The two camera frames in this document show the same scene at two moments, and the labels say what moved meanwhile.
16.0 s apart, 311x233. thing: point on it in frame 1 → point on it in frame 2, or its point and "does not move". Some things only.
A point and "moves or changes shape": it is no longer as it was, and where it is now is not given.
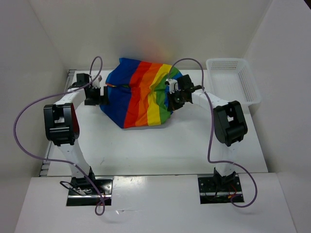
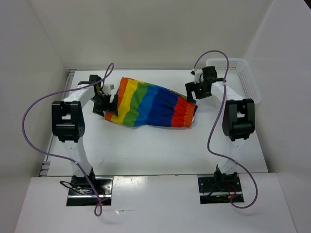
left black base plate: (82, 192) does not move
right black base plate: (213, 191) does not move
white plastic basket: (231, 79) does not move
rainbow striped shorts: (137, 92) moves or changes shape
